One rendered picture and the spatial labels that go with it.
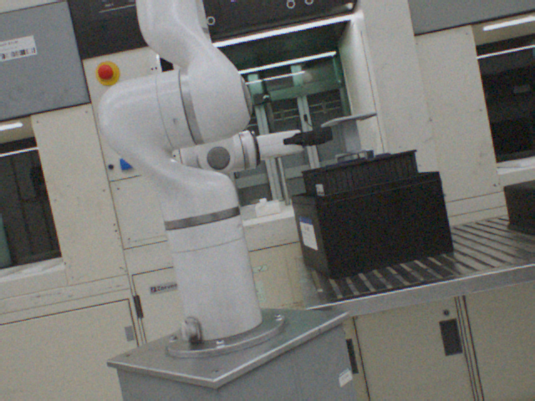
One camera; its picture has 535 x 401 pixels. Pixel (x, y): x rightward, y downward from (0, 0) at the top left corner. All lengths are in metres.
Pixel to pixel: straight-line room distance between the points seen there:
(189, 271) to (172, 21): 0.39
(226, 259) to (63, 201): 0.90
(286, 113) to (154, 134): 1.67
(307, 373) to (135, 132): 0.43
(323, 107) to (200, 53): 1.63
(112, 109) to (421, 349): 1.14
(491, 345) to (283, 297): 0.59
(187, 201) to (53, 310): 0.96
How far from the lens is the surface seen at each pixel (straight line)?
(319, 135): 1.29
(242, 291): 0.90
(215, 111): 0.87
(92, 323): 1.74
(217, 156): 1.18
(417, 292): 1.04
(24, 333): 1.81
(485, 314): 1.75
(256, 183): 2.50
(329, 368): 0.93
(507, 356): 1.80
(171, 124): 0.88
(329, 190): 1.23
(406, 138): 1.60
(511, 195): 1.43
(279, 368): 0.86
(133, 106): 0.89
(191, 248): 0.88
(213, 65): 0.90
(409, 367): 1.74
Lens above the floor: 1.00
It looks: 3 degrees down
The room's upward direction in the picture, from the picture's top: 11 degrees counter-clockwise
